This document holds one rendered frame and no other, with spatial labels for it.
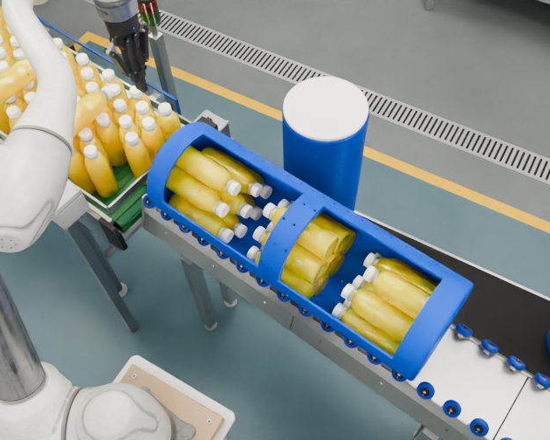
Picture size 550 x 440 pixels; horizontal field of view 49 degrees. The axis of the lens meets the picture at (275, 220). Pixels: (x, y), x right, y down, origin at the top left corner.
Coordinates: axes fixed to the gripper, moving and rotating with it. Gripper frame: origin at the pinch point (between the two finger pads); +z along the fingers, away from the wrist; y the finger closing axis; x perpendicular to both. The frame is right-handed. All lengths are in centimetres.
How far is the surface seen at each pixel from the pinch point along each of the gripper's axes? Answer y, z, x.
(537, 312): -78, 128, 116
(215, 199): 3.0, 29.6, 23.1
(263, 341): -3, 143, 29
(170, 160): 4.2, 21.1, 9.5
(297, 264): 6, 29, 53
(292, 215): 0, 20, 47
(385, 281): -1, 24, 75
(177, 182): 5.2, 29.1, 11.2
